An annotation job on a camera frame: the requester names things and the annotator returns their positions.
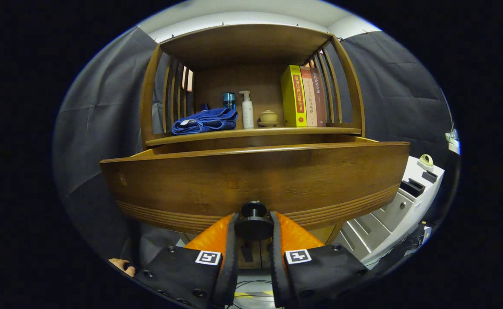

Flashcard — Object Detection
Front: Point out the wooden drawer with black knob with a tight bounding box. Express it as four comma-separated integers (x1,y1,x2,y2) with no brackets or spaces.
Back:
100,136,411,242

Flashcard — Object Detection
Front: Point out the beige book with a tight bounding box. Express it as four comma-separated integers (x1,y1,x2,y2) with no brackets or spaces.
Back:
300,66,318,127

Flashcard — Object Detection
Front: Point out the yellow lidded tea cup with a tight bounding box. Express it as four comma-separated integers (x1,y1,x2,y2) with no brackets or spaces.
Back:
258,110,280,127

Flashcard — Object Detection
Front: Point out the white pump bottle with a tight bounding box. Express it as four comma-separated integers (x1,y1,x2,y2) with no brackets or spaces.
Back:
239,91,254,129

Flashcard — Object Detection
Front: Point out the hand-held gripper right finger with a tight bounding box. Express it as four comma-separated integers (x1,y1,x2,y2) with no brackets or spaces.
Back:
268,211,370,309

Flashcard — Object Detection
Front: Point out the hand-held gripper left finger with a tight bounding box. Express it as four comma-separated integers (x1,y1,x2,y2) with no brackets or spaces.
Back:
133,212,240,309

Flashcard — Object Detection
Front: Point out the wooden cabinet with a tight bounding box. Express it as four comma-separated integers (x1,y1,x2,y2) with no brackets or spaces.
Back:
140,24,366,271

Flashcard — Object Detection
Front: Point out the wooden countertop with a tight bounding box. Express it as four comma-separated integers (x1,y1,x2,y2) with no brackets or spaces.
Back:
145,124,362,147

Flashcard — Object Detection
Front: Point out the folded blue towel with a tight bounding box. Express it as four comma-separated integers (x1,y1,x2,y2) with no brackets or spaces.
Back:
171,107,238,136

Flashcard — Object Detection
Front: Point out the thick yellow book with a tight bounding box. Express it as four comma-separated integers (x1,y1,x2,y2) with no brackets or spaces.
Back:
280,65,308,127

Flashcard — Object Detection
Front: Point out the brown book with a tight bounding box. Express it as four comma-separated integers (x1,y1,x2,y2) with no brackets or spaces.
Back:
310,68,327,127

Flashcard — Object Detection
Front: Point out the white side cabinet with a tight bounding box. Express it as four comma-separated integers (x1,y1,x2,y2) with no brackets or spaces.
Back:
333,155,445,269

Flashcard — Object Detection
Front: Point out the black open tray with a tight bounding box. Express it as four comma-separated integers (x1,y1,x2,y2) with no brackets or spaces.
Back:
399,178,426,198

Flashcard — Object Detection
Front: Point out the white side table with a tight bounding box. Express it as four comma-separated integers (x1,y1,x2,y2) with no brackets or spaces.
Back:
445,129,461,155

